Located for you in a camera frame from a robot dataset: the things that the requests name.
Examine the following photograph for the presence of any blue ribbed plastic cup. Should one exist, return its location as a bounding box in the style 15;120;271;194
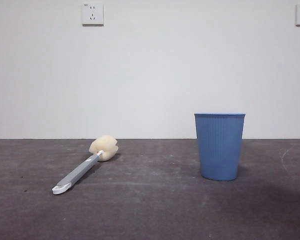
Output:
193;112;246;182

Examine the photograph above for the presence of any grey-handled sponge cup brush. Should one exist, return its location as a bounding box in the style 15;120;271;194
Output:
51;134;120;196

